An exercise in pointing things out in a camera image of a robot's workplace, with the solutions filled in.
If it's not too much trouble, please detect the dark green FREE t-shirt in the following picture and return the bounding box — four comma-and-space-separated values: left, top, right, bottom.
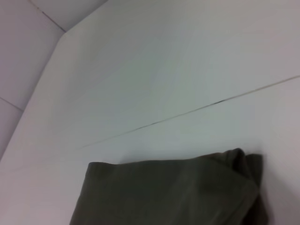
69, 147, 270, 225

